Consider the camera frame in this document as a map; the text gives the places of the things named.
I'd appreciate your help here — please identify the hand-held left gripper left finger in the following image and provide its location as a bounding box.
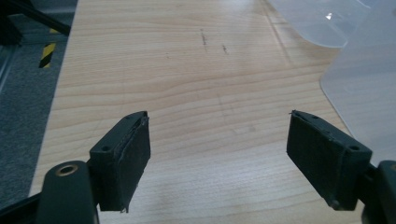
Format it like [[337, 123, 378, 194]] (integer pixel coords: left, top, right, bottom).
[[89, 110, 151, 214]]

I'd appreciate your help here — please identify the yellow black striped floor tape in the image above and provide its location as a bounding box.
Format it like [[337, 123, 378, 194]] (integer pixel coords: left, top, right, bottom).
[[38, 28, 61, 69]]

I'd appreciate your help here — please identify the translucent plastic container lid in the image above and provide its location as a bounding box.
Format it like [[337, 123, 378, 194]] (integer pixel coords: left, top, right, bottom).
[[266, 0, 372, 49]]

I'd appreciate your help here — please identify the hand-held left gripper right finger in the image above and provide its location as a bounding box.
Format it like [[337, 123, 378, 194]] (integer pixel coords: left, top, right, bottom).
[[286, 109, 374, 212]]

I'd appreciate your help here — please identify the clear plastic sheet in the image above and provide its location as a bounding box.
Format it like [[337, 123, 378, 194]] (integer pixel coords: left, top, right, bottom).
[[319, 0, 396, 168]]

